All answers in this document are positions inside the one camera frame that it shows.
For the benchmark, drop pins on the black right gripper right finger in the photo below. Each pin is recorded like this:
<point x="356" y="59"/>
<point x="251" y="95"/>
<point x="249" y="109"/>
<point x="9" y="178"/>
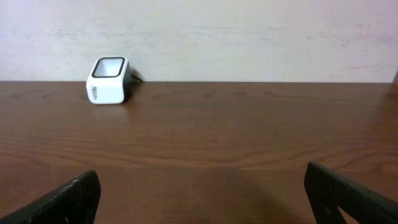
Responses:
<point x="330" y="192"/>

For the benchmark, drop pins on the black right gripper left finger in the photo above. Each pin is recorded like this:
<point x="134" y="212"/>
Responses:
<point x="73" y="202"/>

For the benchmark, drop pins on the white barcode scanner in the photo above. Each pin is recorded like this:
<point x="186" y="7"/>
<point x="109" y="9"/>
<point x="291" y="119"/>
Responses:
<point x="109" y="81"/>

